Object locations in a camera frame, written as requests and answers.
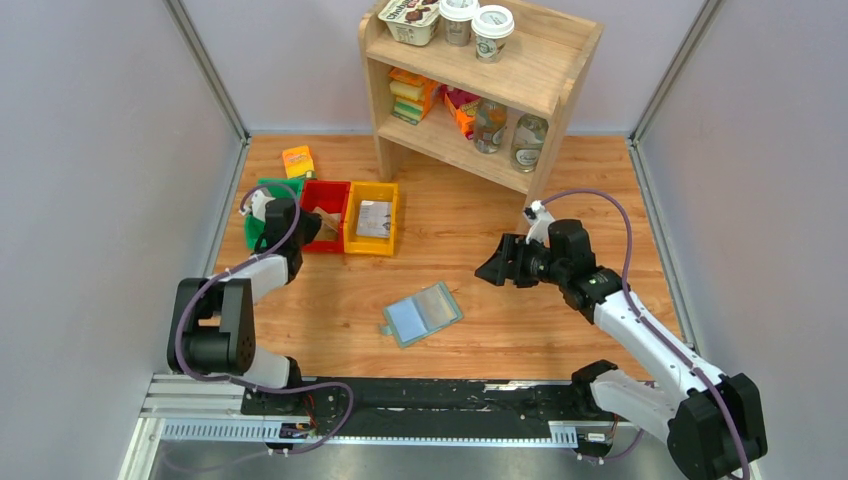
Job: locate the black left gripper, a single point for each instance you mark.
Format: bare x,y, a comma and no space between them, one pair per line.
309,225

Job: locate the right coffee cup white lid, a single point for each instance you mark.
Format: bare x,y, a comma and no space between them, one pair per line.
492,25

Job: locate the orange yellow snack box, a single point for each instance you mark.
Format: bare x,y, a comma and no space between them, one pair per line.
298,163

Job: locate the yellow plastic bin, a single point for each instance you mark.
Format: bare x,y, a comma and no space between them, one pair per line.
359,191

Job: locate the wooden shelf unit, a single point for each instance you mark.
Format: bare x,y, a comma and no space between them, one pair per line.
542,72

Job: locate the red plastic bin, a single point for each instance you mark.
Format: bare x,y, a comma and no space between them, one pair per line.
330,197

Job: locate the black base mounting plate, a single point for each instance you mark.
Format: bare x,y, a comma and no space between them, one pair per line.
440,411

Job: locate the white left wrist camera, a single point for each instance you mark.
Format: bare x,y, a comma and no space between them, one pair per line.
255,204

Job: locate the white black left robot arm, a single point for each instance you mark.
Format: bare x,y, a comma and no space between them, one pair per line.
212,335

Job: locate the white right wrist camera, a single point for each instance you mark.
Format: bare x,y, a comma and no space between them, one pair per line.
539,219

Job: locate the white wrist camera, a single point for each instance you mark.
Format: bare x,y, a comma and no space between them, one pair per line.
255,204
539,219

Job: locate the teal card holder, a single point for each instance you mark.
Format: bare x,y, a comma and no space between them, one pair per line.
421,315

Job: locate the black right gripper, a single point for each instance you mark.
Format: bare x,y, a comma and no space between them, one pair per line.
515,259

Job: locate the orange red snack box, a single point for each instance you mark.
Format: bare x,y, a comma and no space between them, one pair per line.
462,106

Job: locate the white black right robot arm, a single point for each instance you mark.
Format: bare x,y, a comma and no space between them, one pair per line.
711,423

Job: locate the left clear glass bottle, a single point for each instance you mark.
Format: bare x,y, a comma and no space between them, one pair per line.
490,126

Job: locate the stack of sponges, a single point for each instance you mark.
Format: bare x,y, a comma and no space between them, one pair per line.
415,95

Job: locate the yellow credit card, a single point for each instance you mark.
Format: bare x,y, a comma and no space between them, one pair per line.
331,225

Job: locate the aluminium frame rail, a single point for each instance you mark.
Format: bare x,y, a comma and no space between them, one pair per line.
180,408

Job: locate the white packet in yellow bin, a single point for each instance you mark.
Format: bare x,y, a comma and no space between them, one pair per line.
374,219

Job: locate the green plastic bin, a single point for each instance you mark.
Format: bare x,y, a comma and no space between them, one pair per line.
253,227

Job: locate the clear glass bottle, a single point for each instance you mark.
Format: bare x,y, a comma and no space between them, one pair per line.
527,142
490,126

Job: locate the right clear glass bottle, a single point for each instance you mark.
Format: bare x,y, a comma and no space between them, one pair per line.
527,142

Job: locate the coffee cup white lid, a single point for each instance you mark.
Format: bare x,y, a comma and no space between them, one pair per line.
457,16
492,25

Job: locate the left coffee cup white lid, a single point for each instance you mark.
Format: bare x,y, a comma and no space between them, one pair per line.
457,16

